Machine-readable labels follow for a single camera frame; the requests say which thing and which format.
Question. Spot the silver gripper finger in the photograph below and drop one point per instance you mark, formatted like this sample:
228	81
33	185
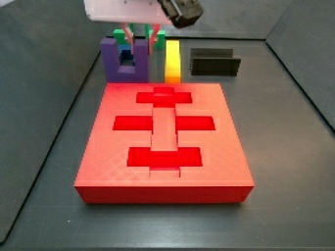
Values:
128	34

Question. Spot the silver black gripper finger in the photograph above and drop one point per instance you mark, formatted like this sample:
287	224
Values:
152	32

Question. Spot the purple U-shaped block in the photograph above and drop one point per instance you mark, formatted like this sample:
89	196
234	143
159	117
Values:
136	72

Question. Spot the red puzzle board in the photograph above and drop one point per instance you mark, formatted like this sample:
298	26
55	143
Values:
163	147

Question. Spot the green block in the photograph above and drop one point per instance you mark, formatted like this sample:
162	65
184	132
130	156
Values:
118	34

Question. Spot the yellow long block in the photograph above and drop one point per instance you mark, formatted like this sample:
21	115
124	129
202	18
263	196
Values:
172	62

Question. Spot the black angled bracket stand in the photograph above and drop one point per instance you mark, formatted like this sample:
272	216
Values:
212	61

